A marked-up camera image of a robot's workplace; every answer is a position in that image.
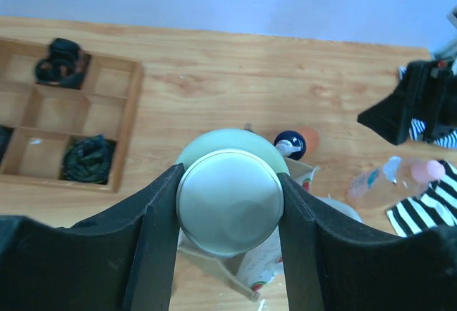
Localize wooden compartment tray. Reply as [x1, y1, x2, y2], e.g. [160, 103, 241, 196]
[1, 38, 144, 193]

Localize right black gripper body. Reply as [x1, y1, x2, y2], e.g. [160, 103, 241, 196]
[357, 59, 456, 146]

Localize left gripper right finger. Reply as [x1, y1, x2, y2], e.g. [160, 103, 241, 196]
[278, 173, 456, 311]

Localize orange spray bottle back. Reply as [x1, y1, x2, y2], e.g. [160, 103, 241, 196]
[273, 127, 320, 160]

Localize clear bottle pink cap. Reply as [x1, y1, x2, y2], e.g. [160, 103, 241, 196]
[346, 156, 446, 209]

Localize black white striped cloth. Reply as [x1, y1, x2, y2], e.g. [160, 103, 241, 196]
[385, 118, 457, 238]

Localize dark green rolled belt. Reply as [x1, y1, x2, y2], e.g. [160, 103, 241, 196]
[62, 135, 116, 185]

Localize canvas tote bag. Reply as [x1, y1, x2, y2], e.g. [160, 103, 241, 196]
[176, 157, 363, 303]

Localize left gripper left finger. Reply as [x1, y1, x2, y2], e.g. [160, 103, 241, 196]
[1, 164, 184, 310]

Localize small black rolled belt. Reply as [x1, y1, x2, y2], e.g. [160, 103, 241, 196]
[34, 38, 91, 90]

